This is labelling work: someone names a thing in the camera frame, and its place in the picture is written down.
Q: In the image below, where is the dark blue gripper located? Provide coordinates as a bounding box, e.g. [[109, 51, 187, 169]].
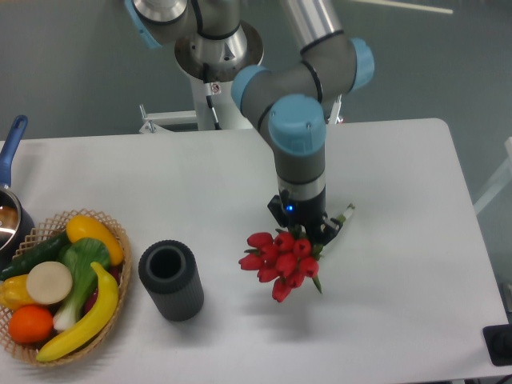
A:
[[267, 178, 341, 246]]

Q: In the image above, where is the red tulip bouquet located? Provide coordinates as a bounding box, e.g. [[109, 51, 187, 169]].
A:
[[238, 202, 356, 303]]

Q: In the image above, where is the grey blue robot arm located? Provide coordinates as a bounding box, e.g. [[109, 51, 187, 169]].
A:
[[125, 1, 374, 245]]

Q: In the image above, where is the dark grey ribbed vase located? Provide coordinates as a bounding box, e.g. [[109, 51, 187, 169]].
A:
[[138, 240, 204, 322]]

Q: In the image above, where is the red fruit in basket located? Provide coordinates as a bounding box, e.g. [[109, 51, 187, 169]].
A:
[[82, 266, 121, 315]]

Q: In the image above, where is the yellow banana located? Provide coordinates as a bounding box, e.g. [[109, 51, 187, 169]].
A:
[[36, 262, 119, 363]]

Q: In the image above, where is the yellow squash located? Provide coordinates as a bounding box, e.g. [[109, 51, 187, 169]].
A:
[[66, 215, 124, 266]]

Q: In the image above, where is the green bok choy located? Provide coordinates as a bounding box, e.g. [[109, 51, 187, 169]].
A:
[[54, 238, 110, 333]]

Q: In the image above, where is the black device at table edge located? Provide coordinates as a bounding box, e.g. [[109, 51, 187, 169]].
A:
[[482, 324, 511, 366]]

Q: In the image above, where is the woven wicker basket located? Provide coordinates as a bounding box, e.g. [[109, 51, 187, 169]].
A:
[[1, 209, 132, 367]]

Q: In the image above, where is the dark green cucumber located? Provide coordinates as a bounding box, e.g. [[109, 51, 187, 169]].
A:
[[1, 232, 70, 281]]

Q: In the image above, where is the beige round disc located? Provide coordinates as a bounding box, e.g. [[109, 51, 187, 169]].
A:
[[26, 262, 73, 305]]

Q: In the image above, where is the orange fruit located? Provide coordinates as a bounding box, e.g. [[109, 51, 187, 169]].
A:
[[8, 305, 54, 344]]

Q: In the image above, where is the yellow bell pepper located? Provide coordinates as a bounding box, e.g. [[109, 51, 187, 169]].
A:
[[1, 274, 37, 310]]

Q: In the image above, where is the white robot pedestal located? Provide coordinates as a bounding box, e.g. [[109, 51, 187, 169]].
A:
[[189, 77, 253, 131]]

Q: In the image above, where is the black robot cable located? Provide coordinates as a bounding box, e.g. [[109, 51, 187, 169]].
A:
[[202, 62, 222, 131]]

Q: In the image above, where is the white table clamp bracket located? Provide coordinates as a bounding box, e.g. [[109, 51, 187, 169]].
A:
[[138, 104, 198, 134]]

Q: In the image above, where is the white frame at right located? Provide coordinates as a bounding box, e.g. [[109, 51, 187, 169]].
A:
[[473, 137, 511, 215]]

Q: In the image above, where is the blue handled saucepan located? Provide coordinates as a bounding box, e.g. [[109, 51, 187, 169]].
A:
[[1, 115, 34, 269]]

